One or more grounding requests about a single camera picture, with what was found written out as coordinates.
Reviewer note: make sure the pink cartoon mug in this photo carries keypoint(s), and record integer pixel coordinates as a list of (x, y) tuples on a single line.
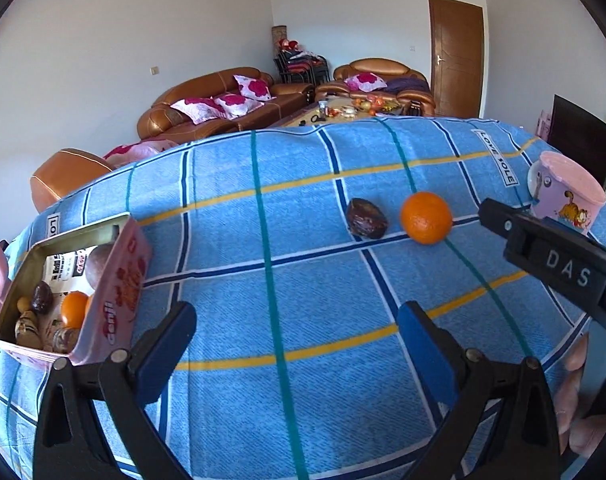
[(568, 192)]

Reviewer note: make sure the smooth dark passion fruit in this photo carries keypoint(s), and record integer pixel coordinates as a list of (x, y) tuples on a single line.
[(42, 297)]

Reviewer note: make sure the black television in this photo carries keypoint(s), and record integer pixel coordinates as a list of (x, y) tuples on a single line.
[(578, 140)]

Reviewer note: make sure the wooden coffee table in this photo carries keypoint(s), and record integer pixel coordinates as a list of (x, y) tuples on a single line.
[(298, 121)]

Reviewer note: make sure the pink floral cloth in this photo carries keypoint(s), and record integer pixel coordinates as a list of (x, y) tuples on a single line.
[(138, 152)]

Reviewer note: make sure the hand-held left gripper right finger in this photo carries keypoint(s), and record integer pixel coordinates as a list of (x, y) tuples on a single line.
[(425, 355)]

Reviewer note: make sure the pile of table fruit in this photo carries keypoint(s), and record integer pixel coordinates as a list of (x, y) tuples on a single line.
[(378, 104)]

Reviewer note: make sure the stack of dark chairs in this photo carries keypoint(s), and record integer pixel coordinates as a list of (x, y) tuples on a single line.
[(303, 67)]

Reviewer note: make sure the red plush toy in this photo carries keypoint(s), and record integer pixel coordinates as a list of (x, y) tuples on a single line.
[(289, 44)]

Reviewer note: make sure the person's right hand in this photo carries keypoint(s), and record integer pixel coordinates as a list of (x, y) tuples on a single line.
[(568, 400)]

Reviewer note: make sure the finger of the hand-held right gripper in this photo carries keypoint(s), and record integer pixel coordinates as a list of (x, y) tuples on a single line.
[(498, 215)]

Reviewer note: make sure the brown leather loveseat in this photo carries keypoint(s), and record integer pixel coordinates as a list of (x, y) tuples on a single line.
[(378, 66)]

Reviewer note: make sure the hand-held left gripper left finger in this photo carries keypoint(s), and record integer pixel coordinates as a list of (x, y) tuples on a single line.
[(165, 352)]

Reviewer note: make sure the blue plaid blanket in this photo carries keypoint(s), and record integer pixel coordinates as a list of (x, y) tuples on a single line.
[(308, 300)]

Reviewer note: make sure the purple blanket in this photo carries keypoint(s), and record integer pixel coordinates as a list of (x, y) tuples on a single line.
[(408, 85)]

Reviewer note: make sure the wrinkled dark passion fruit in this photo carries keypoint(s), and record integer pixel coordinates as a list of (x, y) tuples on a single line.
[(367, 219)]

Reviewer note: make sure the pink floral pillow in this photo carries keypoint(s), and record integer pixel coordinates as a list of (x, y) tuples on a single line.
[(199, 110), (254, 87), (365, 82), (238, 105)]

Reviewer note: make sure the pinkish purple passion fruit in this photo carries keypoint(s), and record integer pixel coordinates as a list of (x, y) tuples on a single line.
[(100, 265)]

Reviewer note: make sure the tall patterned vase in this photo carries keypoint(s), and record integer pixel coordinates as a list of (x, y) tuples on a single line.
[(278, 35)]

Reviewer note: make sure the long brown leather sofa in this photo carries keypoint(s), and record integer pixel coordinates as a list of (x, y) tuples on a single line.
[(278, 102)]

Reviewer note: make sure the newspaper sheet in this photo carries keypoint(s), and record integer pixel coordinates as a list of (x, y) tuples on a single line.
[(65, 267)]

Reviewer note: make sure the brown wooden door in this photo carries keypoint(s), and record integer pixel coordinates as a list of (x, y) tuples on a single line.
[(455, 60)]

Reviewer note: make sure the brown leather armchair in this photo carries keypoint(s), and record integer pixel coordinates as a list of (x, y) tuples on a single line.
[(65, 175)]

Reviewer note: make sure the pink tin box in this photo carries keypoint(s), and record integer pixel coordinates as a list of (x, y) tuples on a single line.
[(123, 285)]

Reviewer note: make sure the glass jar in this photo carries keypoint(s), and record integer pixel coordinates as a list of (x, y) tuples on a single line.
[(323, 108)]

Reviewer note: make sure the small yellow-green fruit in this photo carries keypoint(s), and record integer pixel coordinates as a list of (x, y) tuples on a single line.
[(23, 304)]

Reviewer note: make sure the brown and white round item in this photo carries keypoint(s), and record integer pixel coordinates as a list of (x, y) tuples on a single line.
[(27, 327)]

